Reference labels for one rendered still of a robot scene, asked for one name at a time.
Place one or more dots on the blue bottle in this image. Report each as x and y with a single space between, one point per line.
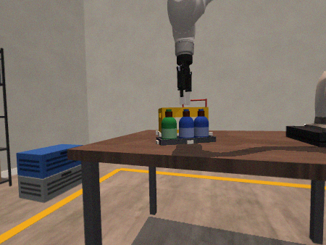
186 125
201 125

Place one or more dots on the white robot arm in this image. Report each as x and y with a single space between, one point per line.
183 15

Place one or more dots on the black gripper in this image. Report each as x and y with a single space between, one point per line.
184 84

